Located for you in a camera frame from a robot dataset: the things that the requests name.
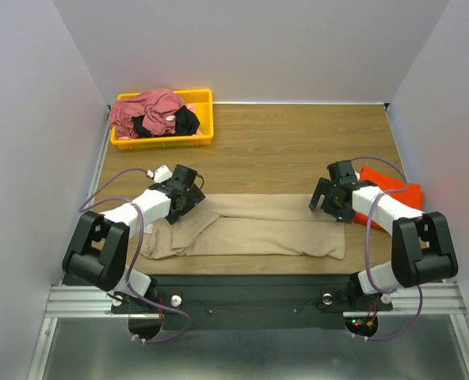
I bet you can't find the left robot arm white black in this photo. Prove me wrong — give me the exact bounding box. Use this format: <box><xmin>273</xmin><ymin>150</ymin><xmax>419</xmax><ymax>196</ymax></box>
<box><xmin>62</xmin><ymin>165</ymin><xmax>205</xmax><ymax>312</ymax></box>

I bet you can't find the yellow plastic bin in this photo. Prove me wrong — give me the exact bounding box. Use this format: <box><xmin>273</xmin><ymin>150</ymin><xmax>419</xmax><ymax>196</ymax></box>
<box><xmin>109</xmin><ymin>89</ymin><xmax>214</xmax><ymax>150</ymax></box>

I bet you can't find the orange folded t shirt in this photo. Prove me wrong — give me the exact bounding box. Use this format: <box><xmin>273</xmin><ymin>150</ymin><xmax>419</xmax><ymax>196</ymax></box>
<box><xmin>353</xmin><ymin>165</ymin><xmax>425</xmax><ymax>233</ymax></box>

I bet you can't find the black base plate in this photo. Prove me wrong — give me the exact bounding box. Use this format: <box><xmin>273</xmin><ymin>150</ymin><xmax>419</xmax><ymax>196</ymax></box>
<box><xmin>112</xmin><ymin>274</ymin><xmax>392</xmax><ymax>336</ymax></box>

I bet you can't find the pink t shirt in bin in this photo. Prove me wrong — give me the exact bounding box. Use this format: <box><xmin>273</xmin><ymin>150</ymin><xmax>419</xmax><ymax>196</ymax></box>
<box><xmin>109</xmin><ymin>89</ymin><xmax>185</xmax><ymax>139</ymax></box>

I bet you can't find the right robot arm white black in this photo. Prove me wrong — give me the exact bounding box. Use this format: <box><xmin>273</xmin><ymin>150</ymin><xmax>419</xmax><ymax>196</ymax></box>
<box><xmin>309</xmin><ymin>160</ymin><xmax>459</xmax><ymax>309</ymax></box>

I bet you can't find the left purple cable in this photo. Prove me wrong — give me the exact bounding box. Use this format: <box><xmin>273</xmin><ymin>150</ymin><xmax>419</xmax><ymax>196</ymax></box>
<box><xmin>78</xmin><ymin>166</ymin><xmax>192</xmax><ymax>344</ymax></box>

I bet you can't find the aluminium frame rail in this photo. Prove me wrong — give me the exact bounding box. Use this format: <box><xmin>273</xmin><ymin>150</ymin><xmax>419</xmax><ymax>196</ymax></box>
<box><xmin>26</xmin><ymin>104</ymin><xmax>172</xmax><ymax>380</ymax></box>

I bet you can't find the beige t shirt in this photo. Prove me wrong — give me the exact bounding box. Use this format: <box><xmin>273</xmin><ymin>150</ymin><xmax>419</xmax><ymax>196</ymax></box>
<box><xmin>142</xmin><ymin>194</ymin><xmax>345</xmax><ymax>260</ymax></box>

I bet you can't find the purple cable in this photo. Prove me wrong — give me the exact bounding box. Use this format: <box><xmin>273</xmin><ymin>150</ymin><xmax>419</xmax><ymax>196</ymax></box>
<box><xmin>78</xmin><ymin>166</ymin><xmax>192</xmax><ymax>344</ymax></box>
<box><xmin>349</xmin><ymin>157</ymin><xmax>425</xmax><ymax>343</ymax></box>

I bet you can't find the black t shirt in bin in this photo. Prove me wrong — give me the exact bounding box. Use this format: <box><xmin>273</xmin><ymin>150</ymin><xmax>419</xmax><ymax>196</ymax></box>
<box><xmin>132</xmin><ymin>106</ymin><xmax>202</xmax><ymax>139</ymax></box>

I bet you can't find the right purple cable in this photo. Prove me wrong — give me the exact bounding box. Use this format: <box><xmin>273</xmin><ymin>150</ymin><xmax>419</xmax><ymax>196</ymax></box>
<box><xmin>349</xmin><ymin>157</ymin><xmax>425</xmax><ymax>343</ymax></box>

